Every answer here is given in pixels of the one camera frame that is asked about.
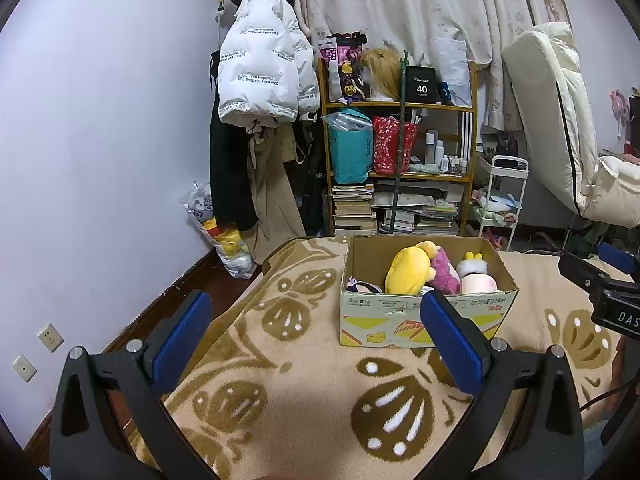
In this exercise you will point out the green pole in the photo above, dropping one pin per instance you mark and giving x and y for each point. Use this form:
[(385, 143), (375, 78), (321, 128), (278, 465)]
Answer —
[(401, 140)]

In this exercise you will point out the white reclining chair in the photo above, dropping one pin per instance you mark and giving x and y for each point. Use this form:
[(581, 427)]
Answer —
[(543, 65)]

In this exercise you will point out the white trolley cart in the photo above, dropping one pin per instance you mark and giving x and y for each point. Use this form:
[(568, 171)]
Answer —
[(498, 213)]

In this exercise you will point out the wall socket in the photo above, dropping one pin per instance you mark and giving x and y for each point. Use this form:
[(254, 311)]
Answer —
[(24, 368), (50, 338)]

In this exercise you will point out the stack of books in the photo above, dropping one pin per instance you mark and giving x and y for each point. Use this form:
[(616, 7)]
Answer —
[(352, 211)]

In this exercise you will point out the yellow plush toy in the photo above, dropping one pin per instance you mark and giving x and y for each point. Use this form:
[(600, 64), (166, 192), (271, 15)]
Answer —
[(411, 269)]

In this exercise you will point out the floral curtain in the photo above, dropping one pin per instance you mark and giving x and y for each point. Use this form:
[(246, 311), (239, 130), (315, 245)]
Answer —
[(485, 26)]

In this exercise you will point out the wooden bookshelf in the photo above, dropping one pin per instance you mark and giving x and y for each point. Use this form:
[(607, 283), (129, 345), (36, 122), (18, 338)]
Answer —
[(466, 138)]

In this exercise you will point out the white puffer jacket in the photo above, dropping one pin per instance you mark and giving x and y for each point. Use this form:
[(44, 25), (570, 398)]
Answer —
[(266, 71)]

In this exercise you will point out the pink square plush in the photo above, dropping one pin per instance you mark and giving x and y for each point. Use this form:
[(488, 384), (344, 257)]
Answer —
[(478, 283)]

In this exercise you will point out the white haired plush doll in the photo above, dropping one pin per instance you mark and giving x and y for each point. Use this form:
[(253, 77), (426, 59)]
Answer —
[(362, 287)]

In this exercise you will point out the teal shopping bag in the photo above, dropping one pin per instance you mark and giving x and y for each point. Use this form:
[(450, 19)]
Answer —
[(351, 145)]

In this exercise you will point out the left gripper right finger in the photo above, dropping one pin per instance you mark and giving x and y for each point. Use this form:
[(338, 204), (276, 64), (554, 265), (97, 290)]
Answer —
[(545, 439)]

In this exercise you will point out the white fluffy plush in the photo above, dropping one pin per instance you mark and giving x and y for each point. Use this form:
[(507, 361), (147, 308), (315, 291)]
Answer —
[(472, 263)]

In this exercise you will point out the beige patterned blanket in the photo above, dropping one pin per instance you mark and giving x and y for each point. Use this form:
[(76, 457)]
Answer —
[(272, 391)]

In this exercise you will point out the black box with 40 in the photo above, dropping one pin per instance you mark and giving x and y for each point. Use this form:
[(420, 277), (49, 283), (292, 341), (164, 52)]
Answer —
[(421, 85)]

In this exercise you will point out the blond wig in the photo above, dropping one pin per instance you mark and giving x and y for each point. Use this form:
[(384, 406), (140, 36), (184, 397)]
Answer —
[(381, 70)]

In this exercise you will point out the red gift bag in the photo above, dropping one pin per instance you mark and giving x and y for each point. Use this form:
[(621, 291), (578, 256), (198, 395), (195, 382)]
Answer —
[(386, 134)]

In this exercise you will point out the plastic bag of toys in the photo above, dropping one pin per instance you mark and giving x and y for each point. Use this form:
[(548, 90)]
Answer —
[(226, 241)]

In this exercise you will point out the black coat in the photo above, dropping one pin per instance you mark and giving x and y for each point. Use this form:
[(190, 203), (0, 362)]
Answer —
[(228, 175)]

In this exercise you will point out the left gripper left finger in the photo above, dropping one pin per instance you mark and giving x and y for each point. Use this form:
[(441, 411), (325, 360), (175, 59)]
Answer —
[(86, 440)]

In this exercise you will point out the wall socket lower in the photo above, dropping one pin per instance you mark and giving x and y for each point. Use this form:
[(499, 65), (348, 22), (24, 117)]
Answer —
[(24, 368)]

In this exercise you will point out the pink plush bear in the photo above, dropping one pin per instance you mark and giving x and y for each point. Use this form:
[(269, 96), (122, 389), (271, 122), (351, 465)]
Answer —
[(446, 279)]

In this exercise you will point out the cardboard box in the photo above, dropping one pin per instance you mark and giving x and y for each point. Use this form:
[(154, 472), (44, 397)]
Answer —
[(393, 321)]

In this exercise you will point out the beige trench coat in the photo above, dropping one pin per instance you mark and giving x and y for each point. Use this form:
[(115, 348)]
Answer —
[(277, 217)]

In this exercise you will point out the person's right hand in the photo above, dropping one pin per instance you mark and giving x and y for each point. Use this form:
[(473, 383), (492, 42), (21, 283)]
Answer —
[(626, 362)]

